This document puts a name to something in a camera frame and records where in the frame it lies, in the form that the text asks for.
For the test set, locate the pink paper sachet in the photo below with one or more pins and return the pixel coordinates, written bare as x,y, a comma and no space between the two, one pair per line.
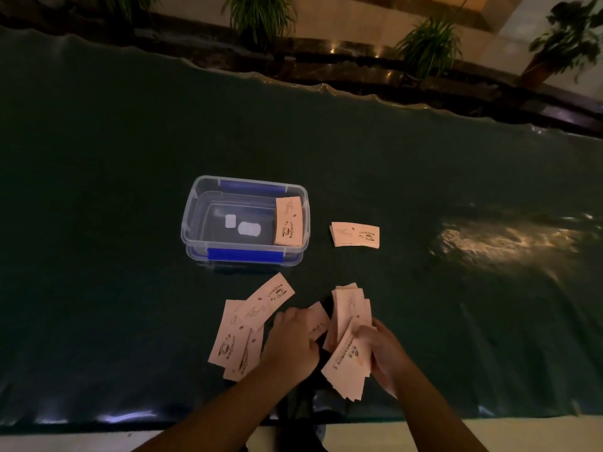
228,336
266,301
319,320
249,357
289,221

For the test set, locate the brown plant pot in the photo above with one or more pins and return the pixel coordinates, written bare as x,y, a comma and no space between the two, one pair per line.
537,72

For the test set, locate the fanned bunch of paper sachets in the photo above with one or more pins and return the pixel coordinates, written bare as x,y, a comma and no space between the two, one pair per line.
348,348

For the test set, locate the green grassy potted plant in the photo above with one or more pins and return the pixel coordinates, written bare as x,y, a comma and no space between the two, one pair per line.
431,44
261,14
127,3

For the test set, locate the small white square sticker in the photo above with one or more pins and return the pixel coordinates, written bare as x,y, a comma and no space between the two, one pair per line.
230,221

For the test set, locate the person's left forearm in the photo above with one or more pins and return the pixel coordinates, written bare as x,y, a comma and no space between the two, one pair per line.
221,414

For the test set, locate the broad-leaved green plant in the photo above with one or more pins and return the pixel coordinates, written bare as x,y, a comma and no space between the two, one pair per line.
572,35

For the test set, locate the person's left fingers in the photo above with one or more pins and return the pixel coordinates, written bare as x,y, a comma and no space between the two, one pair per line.
297,317

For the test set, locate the small stack of paper sachets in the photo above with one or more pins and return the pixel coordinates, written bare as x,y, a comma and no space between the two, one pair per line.
354,235

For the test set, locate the person's left hand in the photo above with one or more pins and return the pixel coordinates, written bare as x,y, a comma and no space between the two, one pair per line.
289,345

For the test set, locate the person's right forearm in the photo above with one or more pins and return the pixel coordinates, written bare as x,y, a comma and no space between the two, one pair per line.
436,418

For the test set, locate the dark marble ledge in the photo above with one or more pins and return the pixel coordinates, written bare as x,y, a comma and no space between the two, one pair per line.
353,72

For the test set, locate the person's right thumb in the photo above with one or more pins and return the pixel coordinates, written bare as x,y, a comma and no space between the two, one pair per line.
363,331

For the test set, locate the dark green tablecloth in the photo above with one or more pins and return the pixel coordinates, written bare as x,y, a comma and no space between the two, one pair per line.
117,183

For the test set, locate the person's right hand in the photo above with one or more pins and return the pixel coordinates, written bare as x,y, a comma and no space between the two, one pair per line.
388,357

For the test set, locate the white oval sticker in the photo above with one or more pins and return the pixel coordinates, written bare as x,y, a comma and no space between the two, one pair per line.
248,228

